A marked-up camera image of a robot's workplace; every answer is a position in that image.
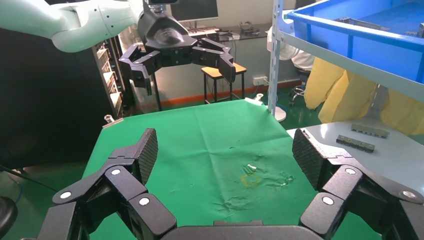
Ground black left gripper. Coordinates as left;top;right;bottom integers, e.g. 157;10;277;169
118;8;237;97

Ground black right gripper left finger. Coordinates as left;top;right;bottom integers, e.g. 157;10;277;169
37;127;178;240

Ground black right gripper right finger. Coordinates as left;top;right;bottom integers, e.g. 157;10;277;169
292;128;424;240

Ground wooden stool black legs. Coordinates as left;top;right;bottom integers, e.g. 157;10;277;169
201;62;248;105

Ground computer keyboard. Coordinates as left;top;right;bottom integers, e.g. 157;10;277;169
187;27;221;37

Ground grey metal connector strip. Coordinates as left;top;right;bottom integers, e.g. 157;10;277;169
336;134;376;154
351;123;390;139

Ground black computer monitor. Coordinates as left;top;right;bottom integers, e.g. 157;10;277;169
169;0;220;29

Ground green table cloth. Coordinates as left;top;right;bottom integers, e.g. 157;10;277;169
82;99;382;240

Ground black top desk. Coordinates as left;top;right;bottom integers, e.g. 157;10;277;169
150;23;274;112

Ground white metal shelf rack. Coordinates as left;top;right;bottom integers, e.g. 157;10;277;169
267;0;424;120

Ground office chair with casters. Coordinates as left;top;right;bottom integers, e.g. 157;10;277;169
288;49;316;108

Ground black curtain panel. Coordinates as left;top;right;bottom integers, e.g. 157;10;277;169
0;28;115;170

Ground blue plastic bin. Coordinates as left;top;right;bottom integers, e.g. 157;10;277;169
287;0;424;84

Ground black round base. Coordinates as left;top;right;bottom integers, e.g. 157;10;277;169
0;196;18;238

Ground thin black floor cable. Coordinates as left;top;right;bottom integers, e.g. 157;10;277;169
0;164;59;193

